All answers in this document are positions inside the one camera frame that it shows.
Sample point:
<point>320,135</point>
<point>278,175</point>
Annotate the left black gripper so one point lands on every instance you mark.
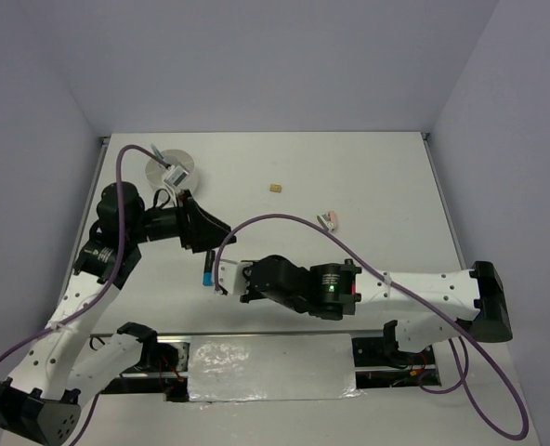
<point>202,231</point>

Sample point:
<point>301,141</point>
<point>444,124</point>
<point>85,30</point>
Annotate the small tan eraser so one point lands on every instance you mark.
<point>276,187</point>

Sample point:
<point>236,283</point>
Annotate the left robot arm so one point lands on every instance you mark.
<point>42,398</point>

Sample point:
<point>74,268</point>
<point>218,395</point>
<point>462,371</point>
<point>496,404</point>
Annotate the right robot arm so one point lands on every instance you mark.
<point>413,310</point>

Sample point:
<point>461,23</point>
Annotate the black blue highlighter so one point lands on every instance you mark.
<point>208,268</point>

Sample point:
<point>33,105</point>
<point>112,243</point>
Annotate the white round divided container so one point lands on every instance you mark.
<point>154,170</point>

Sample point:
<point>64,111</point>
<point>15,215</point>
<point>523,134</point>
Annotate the pink white stapler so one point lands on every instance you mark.
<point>328,221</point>

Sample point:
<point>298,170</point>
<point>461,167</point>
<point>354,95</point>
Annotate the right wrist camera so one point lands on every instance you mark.
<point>231,280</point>

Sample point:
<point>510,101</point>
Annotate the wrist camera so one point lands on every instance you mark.
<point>173,176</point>
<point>231,280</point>

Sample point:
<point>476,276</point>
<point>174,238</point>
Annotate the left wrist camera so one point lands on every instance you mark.
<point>173,176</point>

